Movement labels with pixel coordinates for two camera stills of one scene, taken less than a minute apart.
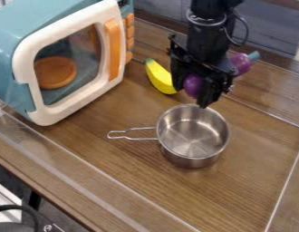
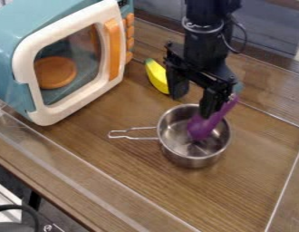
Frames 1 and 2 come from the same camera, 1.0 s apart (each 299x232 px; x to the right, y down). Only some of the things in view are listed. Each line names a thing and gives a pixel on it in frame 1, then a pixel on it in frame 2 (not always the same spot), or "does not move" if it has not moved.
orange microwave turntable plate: (56, 72) does not move
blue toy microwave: (60, 53) does not move
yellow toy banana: (160, 77) does not move
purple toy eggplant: (241, 62) to (200, 126)
